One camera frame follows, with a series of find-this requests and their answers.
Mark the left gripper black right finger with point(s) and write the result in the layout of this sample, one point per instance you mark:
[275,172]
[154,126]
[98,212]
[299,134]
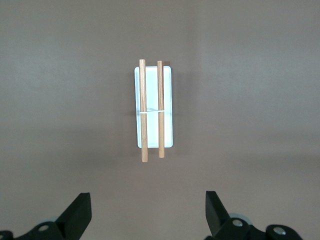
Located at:
[220,220]

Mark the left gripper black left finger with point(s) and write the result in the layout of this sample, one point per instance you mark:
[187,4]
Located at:
[72,220]

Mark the white rack with wooden rods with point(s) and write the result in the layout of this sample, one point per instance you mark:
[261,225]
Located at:
[153,87]

